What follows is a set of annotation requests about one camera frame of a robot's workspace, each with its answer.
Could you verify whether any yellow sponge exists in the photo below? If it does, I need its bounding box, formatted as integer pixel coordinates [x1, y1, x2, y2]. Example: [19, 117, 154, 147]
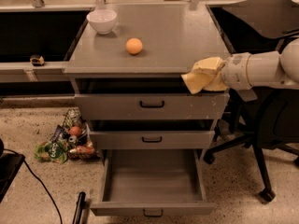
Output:
[181, 72, 215, 94]

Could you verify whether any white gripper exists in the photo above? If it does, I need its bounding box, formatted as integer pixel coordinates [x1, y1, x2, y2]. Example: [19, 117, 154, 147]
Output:
[192, 52, 251, 91]

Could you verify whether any green snack bag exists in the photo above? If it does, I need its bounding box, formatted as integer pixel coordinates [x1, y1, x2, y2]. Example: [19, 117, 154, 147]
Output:
[34, 141, 68, 164]

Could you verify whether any grey top drawer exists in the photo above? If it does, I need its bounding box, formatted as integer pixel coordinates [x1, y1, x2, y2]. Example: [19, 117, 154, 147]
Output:
[75, 77, 229, 120]

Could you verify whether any grey bottom drawer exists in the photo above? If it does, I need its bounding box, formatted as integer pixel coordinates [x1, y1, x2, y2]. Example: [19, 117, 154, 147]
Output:
[91, 149, 215, 217]

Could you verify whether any grey drawer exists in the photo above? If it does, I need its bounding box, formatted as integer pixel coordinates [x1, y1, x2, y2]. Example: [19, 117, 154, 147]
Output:
[75, 77, 229, 120]
[91, 149, 215, 217]
[90, 120, 214, 149]

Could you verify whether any black box on floor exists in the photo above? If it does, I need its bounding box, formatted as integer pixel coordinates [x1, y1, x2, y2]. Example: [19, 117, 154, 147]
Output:
[0, 139, 24, 202]

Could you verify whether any small yellow black toy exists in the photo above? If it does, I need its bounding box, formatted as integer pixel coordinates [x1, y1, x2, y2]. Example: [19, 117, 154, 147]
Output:
[30, 54, 45, 66]

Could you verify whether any black office chair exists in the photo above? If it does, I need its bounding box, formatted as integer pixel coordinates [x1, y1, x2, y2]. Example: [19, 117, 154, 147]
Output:
[204, 0, 299, 202]

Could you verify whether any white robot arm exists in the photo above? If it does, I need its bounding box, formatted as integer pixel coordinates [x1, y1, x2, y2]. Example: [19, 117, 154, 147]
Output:
[181, 39, 299, 94]

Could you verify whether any black cable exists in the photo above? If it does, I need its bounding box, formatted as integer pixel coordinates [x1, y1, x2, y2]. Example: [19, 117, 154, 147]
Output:
[3, 148, 64, 224]

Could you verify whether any grey drawer cabinet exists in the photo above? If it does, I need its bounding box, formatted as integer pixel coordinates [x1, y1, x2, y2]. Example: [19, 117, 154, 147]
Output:
[64, 2, 239, 161]

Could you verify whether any black pole stand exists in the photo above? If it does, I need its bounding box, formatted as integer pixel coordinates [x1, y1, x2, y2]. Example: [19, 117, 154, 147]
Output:
[72, 191, 86, 224]

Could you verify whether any grey middle drawer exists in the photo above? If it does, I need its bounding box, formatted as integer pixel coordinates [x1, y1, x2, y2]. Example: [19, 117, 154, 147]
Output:
[90, 120, 214, 149]

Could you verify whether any white bowl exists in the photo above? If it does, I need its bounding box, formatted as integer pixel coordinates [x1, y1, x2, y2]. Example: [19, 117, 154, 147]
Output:
[87, 9, 117, 35]

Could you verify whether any orange ball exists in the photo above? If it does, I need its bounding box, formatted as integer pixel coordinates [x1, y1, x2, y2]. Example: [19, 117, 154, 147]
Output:
[126, 38, 143, 55]

